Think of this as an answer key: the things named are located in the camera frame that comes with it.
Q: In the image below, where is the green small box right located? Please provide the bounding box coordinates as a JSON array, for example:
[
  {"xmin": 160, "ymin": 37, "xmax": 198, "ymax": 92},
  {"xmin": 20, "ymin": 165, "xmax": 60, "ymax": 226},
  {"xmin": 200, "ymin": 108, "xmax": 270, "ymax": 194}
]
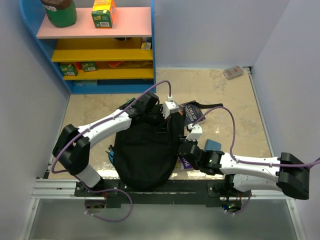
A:
[{"xmin": 81, "ymin": 61, "xmax": 98, "ymax": 73}]

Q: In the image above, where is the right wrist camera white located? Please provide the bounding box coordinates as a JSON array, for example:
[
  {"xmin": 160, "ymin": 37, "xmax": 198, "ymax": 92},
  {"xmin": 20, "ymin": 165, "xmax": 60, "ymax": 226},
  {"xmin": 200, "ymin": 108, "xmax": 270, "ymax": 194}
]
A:
[{"xmin": 185, "ymin": 124, "xmax": 203, "ymax": 142}]

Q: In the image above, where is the yellow green box on shelf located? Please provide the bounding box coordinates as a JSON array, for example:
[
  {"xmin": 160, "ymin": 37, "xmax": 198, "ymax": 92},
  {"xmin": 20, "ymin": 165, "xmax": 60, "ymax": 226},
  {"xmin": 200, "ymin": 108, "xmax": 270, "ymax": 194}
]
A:
[{"xmin": 91, "ymin": 0, "xmax": 116, "ymax": 29}]

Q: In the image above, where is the purple 52-Storey Treehouse book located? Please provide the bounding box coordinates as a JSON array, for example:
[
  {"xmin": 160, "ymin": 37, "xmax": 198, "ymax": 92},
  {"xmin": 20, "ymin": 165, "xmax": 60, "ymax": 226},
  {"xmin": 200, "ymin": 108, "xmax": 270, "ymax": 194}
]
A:
[{"xmin": 174, "ymin": 157, "xmax": 194, "ymax": 173}]

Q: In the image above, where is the teal card wallet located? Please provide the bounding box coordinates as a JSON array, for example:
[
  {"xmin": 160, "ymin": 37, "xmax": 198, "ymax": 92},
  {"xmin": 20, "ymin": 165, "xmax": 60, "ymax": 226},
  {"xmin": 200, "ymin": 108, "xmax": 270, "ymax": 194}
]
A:
[{"xmin": 204, "ymin": 139, "xmax": 222, "ymax": 152}]

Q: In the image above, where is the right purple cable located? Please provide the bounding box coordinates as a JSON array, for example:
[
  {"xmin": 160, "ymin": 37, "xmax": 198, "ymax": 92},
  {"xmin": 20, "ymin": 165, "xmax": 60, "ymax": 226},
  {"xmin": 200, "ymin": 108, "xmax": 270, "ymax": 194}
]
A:
[{"xmin": 191, "ymin": 106, "xmax": 320, "ymax": 216}]

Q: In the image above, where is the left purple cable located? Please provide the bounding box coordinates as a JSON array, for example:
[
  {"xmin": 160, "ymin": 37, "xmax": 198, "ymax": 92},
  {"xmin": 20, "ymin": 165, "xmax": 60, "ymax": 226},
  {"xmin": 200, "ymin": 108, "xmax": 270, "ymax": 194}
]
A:
[{"xmin": 51, "ymin": 79, "xmax": 174, "ymax": 223}]

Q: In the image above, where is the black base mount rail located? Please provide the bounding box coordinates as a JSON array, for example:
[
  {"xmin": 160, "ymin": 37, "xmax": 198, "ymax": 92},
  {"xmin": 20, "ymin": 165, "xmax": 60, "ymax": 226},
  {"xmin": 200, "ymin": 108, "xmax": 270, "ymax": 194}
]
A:
[{"xmin": 74, "ymin": 179, "xmax": 250, "ymax": 208}]

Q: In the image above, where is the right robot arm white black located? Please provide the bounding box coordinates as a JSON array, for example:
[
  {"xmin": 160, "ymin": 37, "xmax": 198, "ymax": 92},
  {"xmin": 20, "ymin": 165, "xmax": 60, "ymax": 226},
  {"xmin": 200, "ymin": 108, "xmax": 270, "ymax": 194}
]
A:
[{"xmin": 178, "ymin": 141, "xmax": 310, "ymax": 200}]

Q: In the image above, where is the grey red packet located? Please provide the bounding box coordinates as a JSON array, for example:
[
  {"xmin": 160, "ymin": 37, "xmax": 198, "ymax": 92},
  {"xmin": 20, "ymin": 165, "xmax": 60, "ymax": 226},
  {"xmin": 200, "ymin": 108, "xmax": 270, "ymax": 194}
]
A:
[{"xmin": 223, "ymin": 65, "xmax": 244, "ymax": 80}]

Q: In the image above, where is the orange snack packet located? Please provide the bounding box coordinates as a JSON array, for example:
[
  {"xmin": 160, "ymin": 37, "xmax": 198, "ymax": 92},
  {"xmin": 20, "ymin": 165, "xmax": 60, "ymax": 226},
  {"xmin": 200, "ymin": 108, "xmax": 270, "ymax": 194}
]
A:
[{"xmin": 107, "ymin": 61, "xmax": 124, "ymax": 68}]

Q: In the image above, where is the green Treehouse book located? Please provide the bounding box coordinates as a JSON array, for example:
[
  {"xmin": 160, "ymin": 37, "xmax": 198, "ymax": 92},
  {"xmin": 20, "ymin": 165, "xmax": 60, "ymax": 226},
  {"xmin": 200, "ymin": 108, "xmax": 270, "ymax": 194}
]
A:
[{"xmin": 119, "ymin": 97, "xmax": 136, "ymax": 110}]

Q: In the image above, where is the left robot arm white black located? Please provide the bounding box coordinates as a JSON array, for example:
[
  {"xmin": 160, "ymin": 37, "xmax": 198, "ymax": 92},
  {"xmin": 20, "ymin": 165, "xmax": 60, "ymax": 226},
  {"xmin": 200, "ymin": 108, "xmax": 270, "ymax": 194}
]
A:
[{"xmin": 52, "ymin": 92, "xmax": 176, "ymax": 196}]

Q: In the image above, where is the green small box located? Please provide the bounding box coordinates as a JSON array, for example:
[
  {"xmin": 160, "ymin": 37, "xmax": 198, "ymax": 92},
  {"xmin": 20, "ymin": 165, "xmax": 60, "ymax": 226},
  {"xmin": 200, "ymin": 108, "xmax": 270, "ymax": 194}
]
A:
[
  {"xmin": 81, "ymin": 61, "xmax": 98, "ymax": 73},
  {"xmin": 59, "ymin": 63, "xmax": 78, "ymax": 77}
]

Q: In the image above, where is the blue shelf unit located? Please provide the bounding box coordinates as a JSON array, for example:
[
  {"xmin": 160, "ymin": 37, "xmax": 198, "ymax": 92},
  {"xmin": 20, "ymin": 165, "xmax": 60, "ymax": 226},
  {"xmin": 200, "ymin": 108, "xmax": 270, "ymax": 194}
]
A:
[{"xmin": 19, "ymin": 0, "xmax": 156, "ymax": 94}]

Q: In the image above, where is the small yellow white box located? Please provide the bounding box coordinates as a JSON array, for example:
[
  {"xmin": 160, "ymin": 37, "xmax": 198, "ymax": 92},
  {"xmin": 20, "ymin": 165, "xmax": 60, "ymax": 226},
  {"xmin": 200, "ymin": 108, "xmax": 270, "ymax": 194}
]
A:
[{"xmin": 140, "ymin": 42, "xmax": 152, "ymax": 51}]

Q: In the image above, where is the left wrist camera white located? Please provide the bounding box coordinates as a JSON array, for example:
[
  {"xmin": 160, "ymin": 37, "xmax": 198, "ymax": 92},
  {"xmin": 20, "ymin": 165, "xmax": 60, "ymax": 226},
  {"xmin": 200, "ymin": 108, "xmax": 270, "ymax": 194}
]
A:
[{"xmin": 161, "ymin": 101, "xmax": 180, "ymax": 119}]

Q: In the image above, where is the blue dinosaur pencil case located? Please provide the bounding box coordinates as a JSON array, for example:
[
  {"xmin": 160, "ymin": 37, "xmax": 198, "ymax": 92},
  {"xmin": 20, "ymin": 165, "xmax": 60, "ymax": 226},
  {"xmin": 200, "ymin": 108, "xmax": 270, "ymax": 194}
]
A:
[{"xmin": 106, "ymin": 145, "xmax": 114, "ymax": 165}]

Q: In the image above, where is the green brown bag on shelf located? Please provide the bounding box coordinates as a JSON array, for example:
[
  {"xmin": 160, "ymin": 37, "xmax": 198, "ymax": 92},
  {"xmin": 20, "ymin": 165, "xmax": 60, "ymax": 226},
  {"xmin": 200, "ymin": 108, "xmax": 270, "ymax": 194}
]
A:
[{"xmin": 41, "ymin": 0, "xmax": 77, "ymax": 28}]

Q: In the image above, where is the purple cable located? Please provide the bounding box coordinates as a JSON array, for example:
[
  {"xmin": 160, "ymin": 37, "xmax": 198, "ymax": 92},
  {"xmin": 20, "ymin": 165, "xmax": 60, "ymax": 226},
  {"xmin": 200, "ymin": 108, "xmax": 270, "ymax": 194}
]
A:
[
  {"xmin": 191, "ymin": 106, "xmax": 320, "ymax": 216},
  {"xmin": 51, "ymin": 79, "xmax": 174, "ymax": 223}
]

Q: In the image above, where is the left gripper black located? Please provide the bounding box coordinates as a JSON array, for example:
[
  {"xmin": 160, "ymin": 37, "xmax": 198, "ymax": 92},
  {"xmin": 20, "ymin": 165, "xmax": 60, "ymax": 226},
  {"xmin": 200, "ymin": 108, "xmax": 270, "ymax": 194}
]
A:
[{"xmin": 144, "ymin": 106, "xmax": 171, "ymax": 134}]

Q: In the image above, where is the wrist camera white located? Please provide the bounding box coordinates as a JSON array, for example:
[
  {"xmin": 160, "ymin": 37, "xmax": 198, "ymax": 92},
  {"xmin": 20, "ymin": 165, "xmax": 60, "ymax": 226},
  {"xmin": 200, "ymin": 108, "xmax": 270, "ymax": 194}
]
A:
[
  {"xmin": 185, "ymin": 124, "xmax": 203, "ymax": 142},
  {"xmin": 161, "ymin": 101, "xmax": 180, "ymax": 119}
]

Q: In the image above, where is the A Tale of Two Cities book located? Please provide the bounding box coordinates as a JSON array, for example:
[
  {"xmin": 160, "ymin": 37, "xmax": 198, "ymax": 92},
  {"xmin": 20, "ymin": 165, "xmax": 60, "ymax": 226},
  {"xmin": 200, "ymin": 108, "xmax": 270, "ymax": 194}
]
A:
[{"xmin": 179, "ymin": 100, "xmax": 203, "ymax": 127}]

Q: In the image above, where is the green small box left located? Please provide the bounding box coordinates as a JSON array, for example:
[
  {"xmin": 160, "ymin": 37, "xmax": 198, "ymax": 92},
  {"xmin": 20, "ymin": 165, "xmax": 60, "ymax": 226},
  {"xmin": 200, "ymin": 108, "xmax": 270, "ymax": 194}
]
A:
[{"xmin": 59, "ymin": 63, "xmax": 78, "ymax": 77}]

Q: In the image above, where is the black student backpack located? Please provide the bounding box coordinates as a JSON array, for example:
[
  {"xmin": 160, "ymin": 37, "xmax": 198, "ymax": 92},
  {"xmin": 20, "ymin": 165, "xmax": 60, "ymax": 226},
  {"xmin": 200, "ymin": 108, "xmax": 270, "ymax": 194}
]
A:
[{"xmin": 112, "ymin": 102, "xmax": 214, "ymax": 191}]

